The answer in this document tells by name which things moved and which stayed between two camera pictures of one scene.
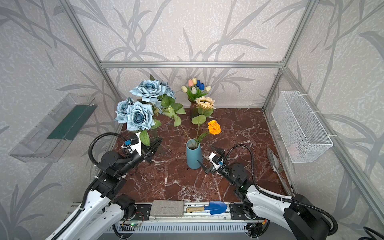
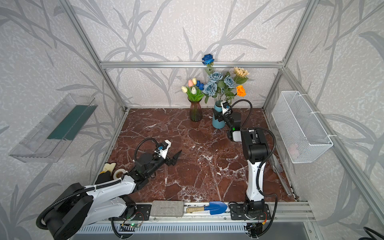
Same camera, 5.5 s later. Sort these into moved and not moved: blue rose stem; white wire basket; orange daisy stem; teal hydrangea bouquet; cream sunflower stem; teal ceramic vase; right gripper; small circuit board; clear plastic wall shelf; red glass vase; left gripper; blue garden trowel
Moved: right gripper; blue rose stem; left gripper; cream sunflower stem; orange daisy stem; teal hydrangea bouquet; teal ceramic vase
Not moved: red glass vase; white wire basket; clear plastic wall shelf; small circuit board; blue garden trowel
